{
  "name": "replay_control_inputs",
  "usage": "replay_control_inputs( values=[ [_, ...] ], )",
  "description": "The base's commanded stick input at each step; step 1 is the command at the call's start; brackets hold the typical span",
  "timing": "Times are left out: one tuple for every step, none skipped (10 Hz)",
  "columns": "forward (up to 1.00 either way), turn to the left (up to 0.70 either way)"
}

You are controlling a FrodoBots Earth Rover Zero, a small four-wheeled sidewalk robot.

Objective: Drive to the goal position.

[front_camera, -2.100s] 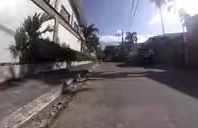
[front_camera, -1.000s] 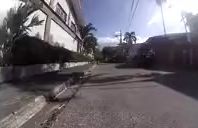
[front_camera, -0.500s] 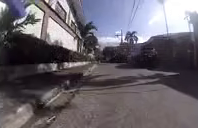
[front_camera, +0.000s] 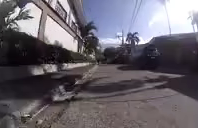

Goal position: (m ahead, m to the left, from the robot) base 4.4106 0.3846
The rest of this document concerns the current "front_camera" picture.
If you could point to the leafy palm tree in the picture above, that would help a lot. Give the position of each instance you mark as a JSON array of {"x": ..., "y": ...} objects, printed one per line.
[
  {"x": 89, "y": 40},
  {"x": 132, "y": 37},
  {"x": 3, "y": 16}
]

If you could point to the utility pole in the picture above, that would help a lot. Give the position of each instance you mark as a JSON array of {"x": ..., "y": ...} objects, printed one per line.
[{"x": 122, "y": 38}]

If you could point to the pale rubble pile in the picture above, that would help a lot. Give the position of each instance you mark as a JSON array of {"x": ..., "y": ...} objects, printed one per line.
[{"x": 62, "y": 93}]

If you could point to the dark vehicle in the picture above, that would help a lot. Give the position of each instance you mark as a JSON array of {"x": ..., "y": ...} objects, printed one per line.
[{"x": 150, "y": 56}]

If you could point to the grey concrete road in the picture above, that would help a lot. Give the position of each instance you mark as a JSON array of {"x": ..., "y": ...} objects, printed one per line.
[{"x": 130, "y": 106}]

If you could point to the white building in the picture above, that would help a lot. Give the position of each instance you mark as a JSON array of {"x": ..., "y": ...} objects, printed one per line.
[{"x": 57, "y": 33}]

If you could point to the dark green hedge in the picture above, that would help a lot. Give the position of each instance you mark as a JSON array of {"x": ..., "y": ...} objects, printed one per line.
[{"x": 20, "y": 50}]

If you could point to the tall thin palm tree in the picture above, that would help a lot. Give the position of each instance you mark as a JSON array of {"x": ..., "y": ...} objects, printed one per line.
[{"x": 167, "y": 16}]

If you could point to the dark grey pavement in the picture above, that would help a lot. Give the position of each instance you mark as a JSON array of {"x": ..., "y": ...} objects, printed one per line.
[{"x": 20, "y": 90}]

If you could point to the dark boundary wall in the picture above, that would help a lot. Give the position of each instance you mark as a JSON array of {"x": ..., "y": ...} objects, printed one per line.
[{"x": 177, "y": 50}]

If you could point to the low white wall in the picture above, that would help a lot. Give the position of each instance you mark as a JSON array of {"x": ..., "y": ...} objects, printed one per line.
[{"x": 20, "y": 71}]

